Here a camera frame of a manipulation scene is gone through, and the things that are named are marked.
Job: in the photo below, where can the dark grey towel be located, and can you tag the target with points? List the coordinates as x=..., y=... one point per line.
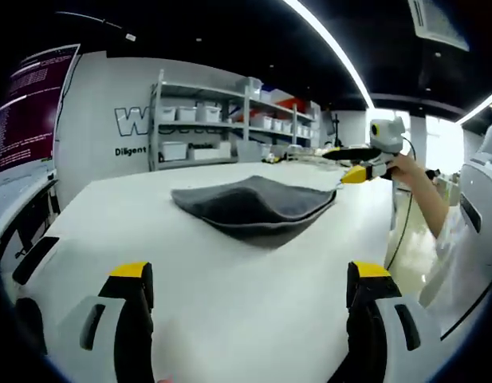
x=249, y=207

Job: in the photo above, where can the person's right hand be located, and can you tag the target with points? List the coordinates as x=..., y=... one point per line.
x=403, y=165

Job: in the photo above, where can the person's left hand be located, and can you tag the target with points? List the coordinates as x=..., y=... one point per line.
x=166, y=380

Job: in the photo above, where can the short ceiling light strip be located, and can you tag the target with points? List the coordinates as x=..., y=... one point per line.
x=479, y=107

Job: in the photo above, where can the person's white sleeve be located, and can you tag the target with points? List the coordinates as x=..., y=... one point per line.
x=453, y=259

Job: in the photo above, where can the long ceiling light strip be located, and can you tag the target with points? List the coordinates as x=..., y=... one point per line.
x=337, y=48

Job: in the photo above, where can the grey metal shelving rack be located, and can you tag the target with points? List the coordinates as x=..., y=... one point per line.
x=245, y=103

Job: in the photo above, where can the ceiling air conditioner vent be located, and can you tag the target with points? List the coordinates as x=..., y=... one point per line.
x=437, y=22

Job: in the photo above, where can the row of white storage bins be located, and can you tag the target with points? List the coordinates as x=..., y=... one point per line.
x=190, y=113

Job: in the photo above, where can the computer monitor with purple screen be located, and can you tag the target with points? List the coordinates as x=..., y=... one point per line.
x=30, y=107

